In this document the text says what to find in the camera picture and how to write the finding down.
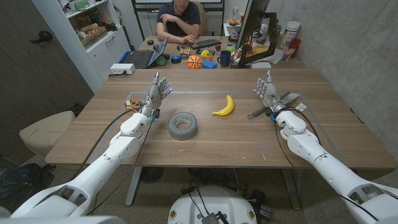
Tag grey duct tape roll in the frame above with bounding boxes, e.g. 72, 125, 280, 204
167, 111, 198, 141

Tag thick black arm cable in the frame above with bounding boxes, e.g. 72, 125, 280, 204
70, 108, 137, 181
287, 107, 321, 146

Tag yellow toy banana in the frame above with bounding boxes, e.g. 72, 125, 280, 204
211, 94, 235, 117

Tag red cup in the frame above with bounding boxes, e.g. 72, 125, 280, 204
289, 37, 302, 58

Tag clear cup with candy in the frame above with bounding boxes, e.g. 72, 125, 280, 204
281, 45, 295, 61

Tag cardboard box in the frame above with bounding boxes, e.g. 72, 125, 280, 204
80, 26, 108, 50

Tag whiteboard with black frame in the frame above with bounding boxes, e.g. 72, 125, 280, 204
131, 0, 225, 41

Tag orange brick block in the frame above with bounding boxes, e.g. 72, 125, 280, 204
125, 98, 142, 110

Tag black computer monitor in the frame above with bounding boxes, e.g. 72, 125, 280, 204
235, 0, 271, 50

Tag small orange basketball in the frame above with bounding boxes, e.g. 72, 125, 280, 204
187, 55, 203, 70

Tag black keyboard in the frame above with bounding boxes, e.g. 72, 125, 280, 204
189, 38, 222, 50

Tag white power box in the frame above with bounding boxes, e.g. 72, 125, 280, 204
109, 63, 136, 75

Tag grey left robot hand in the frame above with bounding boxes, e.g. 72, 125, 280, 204
139, 70, 174, 118

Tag beige cushioned stool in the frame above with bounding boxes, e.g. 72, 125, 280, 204
19, 110, 76, 158

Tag person in dark shirt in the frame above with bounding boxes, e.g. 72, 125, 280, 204
155, 0, 201, 44

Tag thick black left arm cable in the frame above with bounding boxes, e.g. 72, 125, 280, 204
70, 108, 137, 181

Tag black backpack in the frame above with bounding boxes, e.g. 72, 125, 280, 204
0, 162, 57, 212

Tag white shelf cabinet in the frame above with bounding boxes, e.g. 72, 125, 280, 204
30, 0, 131, 94

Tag brown office chair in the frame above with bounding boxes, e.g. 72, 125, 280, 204
192, 1, 208, 37

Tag white wipes canister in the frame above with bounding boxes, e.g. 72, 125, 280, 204
279, 21, 302, 50

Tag grey metal hand tool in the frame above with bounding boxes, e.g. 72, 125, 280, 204
248, 106, 268, 119

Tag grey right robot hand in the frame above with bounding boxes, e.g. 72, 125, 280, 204
252, 69, 289, 118

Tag open dark laptop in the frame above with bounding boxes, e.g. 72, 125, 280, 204
123, 36, 169, 70

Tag yellow and orange toy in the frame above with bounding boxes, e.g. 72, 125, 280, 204
200, 49, 214, 62

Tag dark blue mug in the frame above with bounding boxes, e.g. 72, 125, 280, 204
216, 50, 232, 67

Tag grey remote control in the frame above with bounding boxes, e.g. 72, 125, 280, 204
279, 91, 301, 106

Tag black monitor stand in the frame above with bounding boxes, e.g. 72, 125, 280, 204
238, 12, 278, 68

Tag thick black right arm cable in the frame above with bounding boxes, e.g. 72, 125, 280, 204
287, 107, 321, 146

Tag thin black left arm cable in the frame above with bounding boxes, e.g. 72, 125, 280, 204
86, 119, 154, 216

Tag black door handle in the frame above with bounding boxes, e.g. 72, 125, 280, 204
30, 30, 53, 44

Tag grey table leg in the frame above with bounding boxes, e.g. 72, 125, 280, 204
281, 167, 302, 211
125, 167, 143, 207

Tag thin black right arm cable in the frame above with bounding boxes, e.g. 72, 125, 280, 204
273, 121, 379, 222

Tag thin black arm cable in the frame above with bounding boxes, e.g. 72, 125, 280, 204
86, 119, 154, 216
273, 121, 379, 222

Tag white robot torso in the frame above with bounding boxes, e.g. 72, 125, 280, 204
167, 185, 258, 224

